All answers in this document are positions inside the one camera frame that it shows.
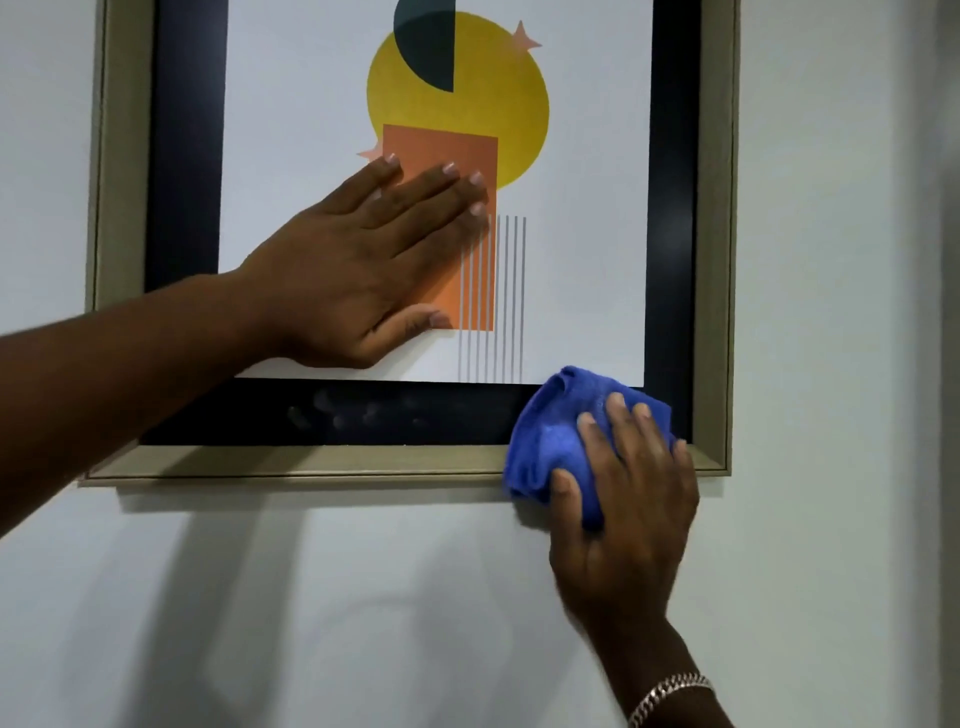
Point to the person's right middle finger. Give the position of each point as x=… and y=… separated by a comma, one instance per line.
x=626, y=435

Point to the person's right forearm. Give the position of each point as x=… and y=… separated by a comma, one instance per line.
x=667, y=675

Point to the blue microfiber cloth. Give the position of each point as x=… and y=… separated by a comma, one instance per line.
x=544, y=442

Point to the person's right little finger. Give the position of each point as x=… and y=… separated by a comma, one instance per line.
x=684, y=469

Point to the person's left middle finger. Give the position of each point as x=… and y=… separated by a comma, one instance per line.
x=435, y=206

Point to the person's left forearm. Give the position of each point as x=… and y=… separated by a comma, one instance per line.
x=112, y=382

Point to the person's left hand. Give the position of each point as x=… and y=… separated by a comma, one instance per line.
x=337, y=285

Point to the person's right thumb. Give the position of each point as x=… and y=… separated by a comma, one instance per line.
x=568, y=510

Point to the framed abstract art print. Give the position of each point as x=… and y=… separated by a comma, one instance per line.
x=585, y=225

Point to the person's left little finger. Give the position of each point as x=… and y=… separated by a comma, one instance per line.
x=360, y=184

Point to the person's right hand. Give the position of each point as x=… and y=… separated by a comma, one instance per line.
x=637, y=525

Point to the person's left thumb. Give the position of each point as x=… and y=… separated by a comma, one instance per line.
x=409, y=326

